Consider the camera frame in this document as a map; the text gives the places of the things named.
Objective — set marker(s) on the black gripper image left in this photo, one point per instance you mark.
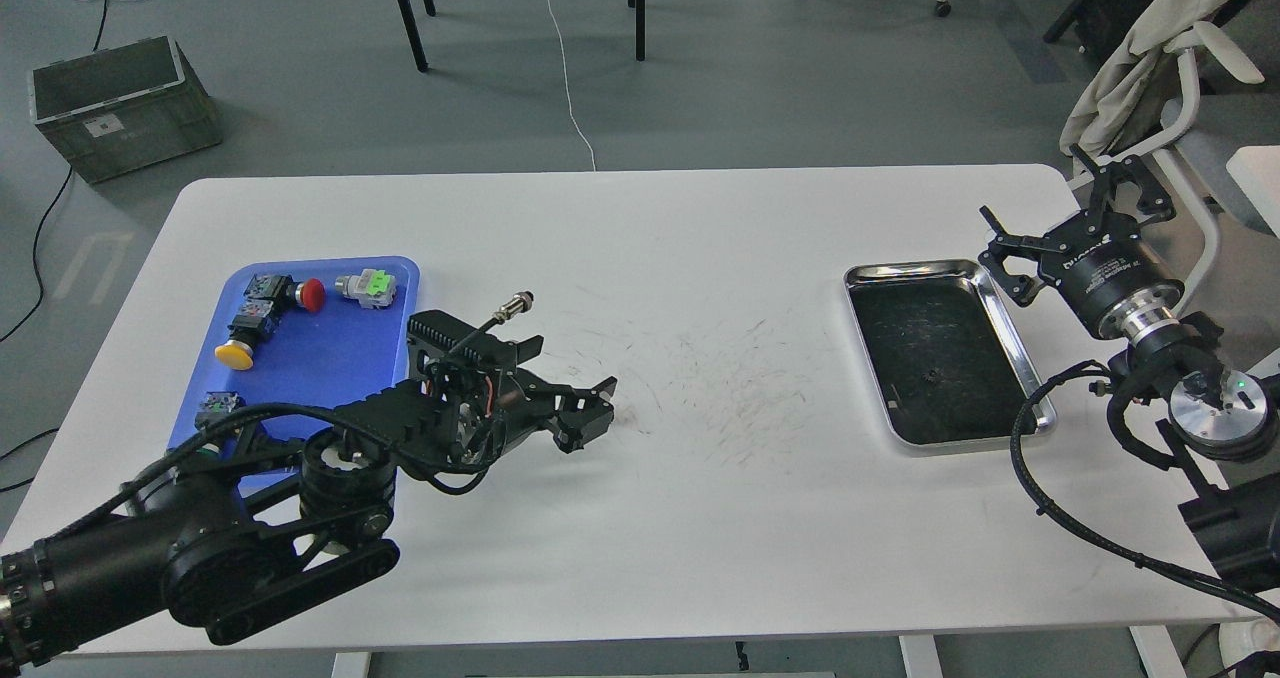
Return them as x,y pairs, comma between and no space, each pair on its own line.
467,402

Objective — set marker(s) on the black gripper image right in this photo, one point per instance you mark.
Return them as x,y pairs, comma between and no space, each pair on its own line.
1110,268

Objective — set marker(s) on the white office chair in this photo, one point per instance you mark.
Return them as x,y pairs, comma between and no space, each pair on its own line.
1222,147

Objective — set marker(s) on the steel tray with black mat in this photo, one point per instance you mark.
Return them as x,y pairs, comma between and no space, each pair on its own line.
945,315

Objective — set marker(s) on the blue plastic tray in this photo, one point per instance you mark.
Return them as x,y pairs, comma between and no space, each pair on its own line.
331,358

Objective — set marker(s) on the beige cloth on chair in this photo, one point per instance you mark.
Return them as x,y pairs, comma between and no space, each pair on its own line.
1113,94

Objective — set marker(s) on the red mushroom push button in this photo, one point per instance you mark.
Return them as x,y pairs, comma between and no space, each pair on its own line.
283,292

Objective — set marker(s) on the black table leg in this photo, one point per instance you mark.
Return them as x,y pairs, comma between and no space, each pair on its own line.
413,35

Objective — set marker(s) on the grey plastic crate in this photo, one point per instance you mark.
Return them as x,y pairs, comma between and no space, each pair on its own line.
111,112

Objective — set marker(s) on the grey switch with green tab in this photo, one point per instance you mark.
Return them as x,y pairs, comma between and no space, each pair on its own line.
370,288

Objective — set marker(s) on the yellow push button switch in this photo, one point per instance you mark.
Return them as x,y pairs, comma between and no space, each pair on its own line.
254,322

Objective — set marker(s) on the green push button switch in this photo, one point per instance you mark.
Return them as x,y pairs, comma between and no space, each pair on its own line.
216,406

